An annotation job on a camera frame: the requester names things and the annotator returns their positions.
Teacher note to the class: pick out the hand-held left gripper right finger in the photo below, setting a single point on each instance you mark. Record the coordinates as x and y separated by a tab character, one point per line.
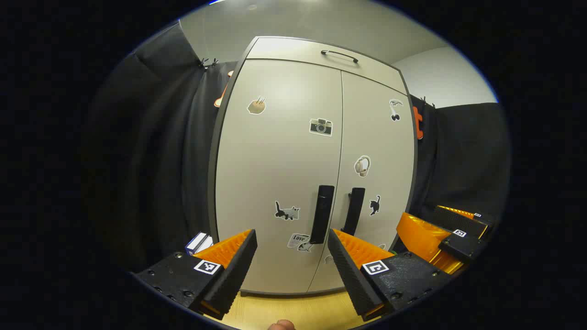
348	275

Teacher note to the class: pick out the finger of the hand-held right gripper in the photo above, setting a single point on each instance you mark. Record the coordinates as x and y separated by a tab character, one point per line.
458	220
463	247

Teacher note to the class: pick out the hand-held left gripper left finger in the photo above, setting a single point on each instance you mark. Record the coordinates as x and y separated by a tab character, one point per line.
234	275

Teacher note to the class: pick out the grey double-door shoe cabinet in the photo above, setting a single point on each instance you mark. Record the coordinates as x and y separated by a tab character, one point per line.
293	49

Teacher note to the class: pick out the white blue small box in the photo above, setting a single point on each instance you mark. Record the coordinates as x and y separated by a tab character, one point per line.
199	242

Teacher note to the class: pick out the black cloth clip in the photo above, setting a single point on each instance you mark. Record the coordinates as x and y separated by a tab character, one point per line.
426	101
207	63

